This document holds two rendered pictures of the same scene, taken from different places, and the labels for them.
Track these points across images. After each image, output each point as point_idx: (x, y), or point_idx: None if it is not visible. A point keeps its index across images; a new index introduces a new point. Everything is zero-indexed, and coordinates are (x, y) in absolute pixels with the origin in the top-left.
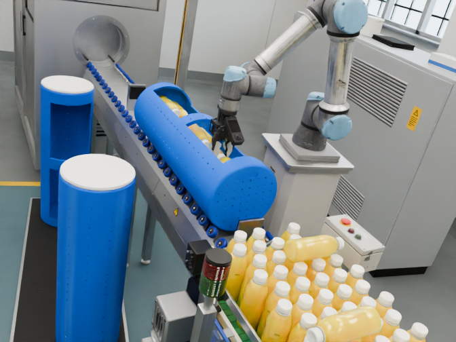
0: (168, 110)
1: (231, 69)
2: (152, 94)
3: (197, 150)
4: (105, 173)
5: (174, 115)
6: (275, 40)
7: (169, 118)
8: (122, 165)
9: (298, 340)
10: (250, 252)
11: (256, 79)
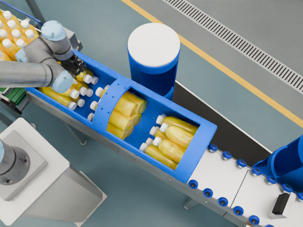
0: (152, 95)
1: (53, 20)
2: (195, 118)
3: (87, 57)
4: (147, 43)
5: (139, 88)
6: (19, 64)
7: (143, 88)
8: (148, 59)
9: None
10: (22, 34)
11: (32, 41)
